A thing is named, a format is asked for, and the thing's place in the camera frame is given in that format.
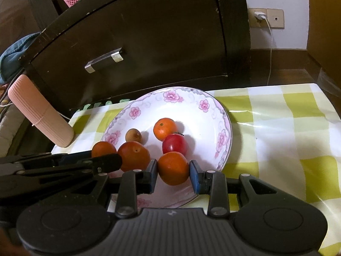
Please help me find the orange tangerine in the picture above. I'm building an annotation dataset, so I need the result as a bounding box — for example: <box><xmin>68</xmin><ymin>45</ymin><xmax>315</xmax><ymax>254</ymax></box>
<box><xmin>157</xmin><ymin>151</ymin><xmax>190</xmax><ymax>186</ymax></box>
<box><xmin>91</xmin><ymin>141</ymin><xmax>117</xmax><ymax>158</ymax></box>
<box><xmin>153</xmin><ymin>118</ymin><xmax>178</xmax><ymax>142</ymax></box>

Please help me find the large red tomato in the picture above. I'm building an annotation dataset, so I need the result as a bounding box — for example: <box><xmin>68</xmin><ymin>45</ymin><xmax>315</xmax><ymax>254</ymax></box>
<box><xmin>118</xmin><ymin>141</ymin><xmax>151</xmax><ymax>172</ymax></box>

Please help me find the tan longan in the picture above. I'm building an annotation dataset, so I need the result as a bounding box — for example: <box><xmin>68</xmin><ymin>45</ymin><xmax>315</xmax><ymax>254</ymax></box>
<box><xmin>125</xmin><ymin>128</ymin><xmax>142</xmax><ymax>143</ymax></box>

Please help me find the red cherry tomato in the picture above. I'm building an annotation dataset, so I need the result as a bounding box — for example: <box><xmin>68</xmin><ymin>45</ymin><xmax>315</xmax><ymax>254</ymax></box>
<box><xmin>162</xmin><ymin>134</ymin><xmax>188</xmax><ymax>156</ymax></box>

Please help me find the grey padded cushion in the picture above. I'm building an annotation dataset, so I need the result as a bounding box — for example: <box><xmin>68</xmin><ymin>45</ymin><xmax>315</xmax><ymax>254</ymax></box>
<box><xmin>0</xmin><ymin>105</ymin><xmax>29</xmax><ymax>157</ymax></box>

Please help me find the white floral ceramic plate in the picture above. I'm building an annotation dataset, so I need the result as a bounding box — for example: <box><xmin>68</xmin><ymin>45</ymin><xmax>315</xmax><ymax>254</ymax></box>
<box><xmin>100</xmin><ymin>86</ymin><xmax>233</xmax><ymax>209</ymax></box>

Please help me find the pink ribbed cylindrical case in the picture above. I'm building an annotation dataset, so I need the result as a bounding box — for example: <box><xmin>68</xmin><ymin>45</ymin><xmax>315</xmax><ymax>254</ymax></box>
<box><xmin>8</xmin><ymin>75</ymin><xmax>75</xmax><ymax>148</ymax></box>

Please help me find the blue cloth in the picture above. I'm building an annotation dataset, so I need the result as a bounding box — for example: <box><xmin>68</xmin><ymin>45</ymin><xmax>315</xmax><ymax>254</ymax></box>
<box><xmin>0</xmin><ymin>32</ymin><xmax>40</xmax><ymax>84</ymax></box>

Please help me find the dark wooden drawer cabinet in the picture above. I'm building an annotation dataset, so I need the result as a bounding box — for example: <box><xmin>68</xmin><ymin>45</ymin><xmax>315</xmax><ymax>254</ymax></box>
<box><xmin>21</xmin><ymin>0</ymin><xmax>250</xmax><ymax>111</ymax></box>

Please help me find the white charger plug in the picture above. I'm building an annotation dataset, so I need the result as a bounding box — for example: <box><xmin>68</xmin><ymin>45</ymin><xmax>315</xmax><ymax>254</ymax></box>
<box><xmin>254</xmin><ymin>12</ymin><xmax>267</xmax><ymax>20</ymax></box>

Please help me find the brown wooden wardrobe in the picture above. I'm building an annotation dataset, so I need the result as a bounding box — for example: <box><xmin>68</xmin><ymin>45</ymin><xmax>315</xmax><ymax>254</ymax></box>
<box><xmin>307</xmin><ymin>0</ymin><xmax>340</xmax><ymax>83</ymax></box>

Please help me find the silver drawer handle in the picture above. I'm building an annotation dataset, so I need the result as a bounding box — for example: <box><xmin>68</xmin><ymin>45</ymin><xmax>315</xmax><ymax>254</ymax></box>
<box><xmin>84</xmin><ymin>47</ymin><xmax>124</xmax><ymax>73</ymax></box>

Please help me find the white charger cable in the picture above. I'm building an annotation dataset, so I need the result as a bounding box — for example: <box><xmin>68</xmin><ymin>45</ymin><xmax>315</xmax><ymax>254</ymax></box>
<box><xmin>262</xmin><ymin>17</ymin><xmax>275</xmax><ymax>86</ymax></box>

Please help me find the beige wall socket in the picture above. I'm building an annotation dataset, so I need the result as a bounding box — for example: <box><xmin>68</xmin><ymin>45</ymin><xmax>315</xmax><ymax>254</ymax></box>
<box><xmin>248</xmin><ymin>8</ymin><xmax>285</xmax><ymax>29</ymax></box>

